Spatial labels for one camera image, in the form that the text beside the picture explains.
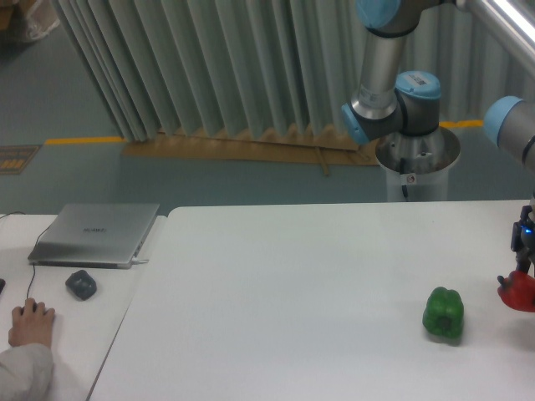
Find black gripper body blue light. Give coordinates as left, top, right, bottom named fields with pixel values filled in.
left=512, top=206, right=534, bottom=255

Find red bell pepper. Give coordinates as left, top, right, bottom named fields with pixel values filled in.
left=497, top=270, right=534, bottom=312

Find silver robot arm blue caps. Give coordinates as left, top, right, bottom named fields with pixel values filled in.
left=341, top=1, right=534, bottom=273

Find beige sleeved forearm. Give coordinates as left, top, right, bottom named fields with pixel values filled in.
left=1, top=343, right=54, bottom=400

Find green bell pepper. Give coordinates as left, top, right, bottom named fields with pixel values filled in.
left=422, top=287, right=464, bottom=339

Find dark grey pepper-shaped object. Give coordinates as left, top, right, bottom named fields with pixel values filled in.
left=65, top=270, right=97, bottom=301

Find person's bare hand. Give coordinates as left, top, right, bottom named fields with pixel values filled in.
left=8, top=302, right=55, bottom=348

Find brown cardboard sheet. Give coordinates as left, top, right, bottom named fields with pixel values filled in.
left=122, top=124, right=377, bottom=168

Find pale green pleated curtain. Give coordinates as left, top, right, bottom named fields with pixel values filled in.
left=53, top=1, right=534, bottom=141

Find silver closed laptop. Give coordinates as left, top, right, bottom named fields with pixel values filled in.
left=28, top=203, right=160, bottom=269

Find black computer mouse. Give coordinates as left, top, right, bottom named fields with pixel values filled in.
left=20, top=298, right=41, bottom=316

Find clear plastic bag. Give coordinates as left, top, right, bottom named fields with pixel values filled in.
left=9, top=0, right=59, bottom=43

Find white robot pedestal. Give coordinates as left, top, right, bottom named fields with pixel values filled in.
left=381, top=166, right=449, bottom=202

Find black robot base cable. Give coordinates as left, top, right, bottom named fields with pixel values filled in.
left=399, top=156, right=409, bottom=203

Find white laptop plug cable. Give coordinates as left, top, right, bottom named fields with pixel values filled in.
left=132, top=216, right=159, bottom=266

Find black mouse cable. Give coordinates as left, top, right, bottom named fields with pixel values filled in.
left=0, top=211, right=60, bottom=302

